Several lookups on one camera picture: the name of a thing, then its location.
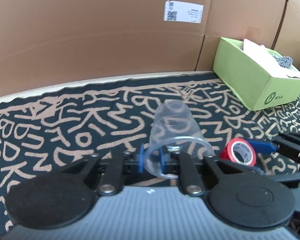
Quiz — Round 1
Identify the clear plastic cup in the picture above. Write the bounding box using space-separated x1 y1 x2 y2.
143 100 215 179

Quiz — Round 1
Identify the black beige patterned mat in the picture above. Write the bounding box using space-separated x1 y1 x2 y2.
0 71 300 235

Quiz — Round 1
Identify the white shipping label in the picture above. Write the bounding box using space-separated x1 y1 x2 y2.
164 0 204 23

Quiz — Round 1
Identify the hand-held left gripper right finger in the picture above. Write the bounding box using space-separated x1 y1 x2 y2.
159 147 240 197

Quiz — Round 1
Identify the large brown cardboard sheet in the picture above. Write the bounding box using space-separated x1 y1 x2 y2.
0 0 290 100

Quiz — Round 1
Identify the green shoe box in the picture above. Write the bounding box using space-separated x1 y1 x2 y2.
213 37 300 111

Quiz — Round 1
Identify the white glove with pink cuff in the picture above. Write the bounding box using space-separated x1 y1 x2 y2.
286 66 300 82

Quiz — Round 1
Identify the red tape roll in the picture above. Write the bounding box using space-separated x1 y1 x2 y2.
220 137 257 167

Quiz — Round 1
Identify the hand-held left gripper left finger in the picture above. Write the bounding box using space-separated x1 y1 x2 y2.
65 144 145 197

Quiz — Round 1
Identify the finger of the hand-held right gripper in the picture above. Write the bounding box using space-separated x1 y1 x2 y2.
259 167 300 183
248 133 300 155

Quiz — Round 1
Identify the steel wool scrubber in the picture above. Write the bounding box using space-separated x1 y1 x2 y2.
275 55 293 68

